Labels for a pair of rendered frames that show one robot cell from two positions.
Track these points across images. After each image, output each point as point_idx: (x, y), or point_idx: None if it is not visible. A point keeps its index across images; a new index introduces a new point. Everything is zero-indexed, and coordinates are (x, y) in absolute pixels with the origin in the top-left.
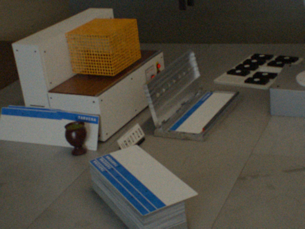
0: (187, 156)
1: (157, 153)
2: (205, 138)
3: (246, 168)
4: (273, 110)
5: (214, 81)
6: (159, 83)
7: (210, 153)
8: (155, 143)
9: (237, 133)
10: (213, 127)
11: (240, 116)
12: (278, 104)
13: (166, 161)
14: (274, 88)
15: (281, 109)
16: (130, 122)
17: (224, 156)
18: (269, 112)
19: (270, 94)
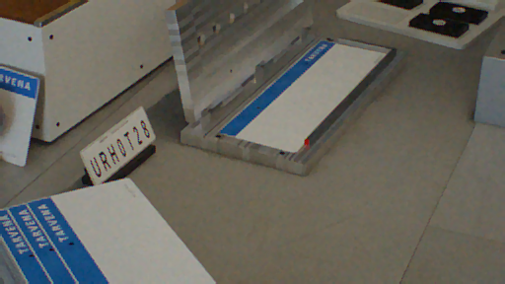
0: (260, 214)
1: (184, 195)
2: (310, 168)
3: (412, 273)
4: (481, 111)
5: (338, 13)
6: (208, 10)
7: (322, 213)
8: (180, 165)
9: (390, 162)
10: (330, 138)
11: (399, 114)
12: (496, 97)
13: (204, 225)
14: (494, 56)
15: (502, 111)
16: (124, 96)
17: (355, 227)
18: (470, 113)
19: (481, 70)
